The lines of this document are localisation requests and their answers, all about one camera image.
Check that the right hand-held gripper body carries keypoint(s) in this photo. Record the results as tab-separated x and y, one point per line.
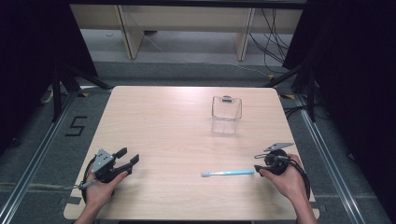
277	161

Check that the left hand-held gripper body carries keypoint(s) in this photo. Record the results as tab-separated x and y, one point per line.
104	166

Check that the light blue toothbrush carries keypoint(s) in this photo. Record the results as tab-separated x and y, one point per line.
230	172

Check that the person's right hand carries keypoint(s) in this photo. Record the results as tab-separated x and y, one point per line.
291	183

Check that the person's left hand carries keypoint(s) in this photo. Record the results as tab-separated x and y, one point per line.
99	194

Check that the clear plastic cup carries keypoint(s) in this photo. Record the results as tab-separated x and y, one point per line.
226	115

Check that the black metal stand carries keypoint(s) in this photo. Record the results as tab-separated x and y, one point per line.
311	96
57	93

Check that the black curtain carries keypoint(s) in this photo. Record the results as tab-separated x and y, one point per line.
358	77
28	62

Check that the light wooden desk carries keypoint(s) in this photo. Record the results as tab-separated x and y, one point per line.
186	18

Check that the aluminium floor rail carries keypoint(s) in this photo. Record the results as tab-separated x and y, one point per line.
330	161
34	161

